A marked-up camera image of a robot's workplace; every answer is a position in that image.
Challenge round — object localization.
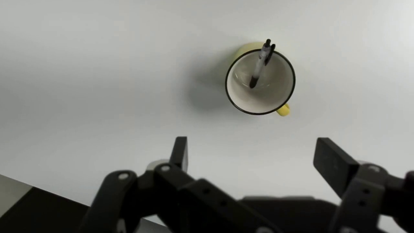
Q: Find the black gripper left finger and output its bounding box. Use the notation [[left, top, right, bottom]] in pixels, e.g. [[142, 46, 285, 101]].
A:
[[77, 136, 282, 233]]

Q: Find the white pen with black tip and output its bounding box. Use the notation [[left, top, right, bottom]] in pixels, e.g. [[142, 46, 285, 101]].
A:
[[248, 38, 276, 91]]

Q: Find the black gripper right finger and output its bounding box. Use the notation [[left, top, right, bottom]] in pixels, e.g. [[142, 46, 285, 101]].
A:
[[311, 138, 414, 233]]

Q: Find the yellow mug with black rim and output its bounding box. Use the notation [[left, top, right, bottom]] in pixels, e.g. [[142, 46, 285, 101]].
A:
[[223, 42, 297, 118]]

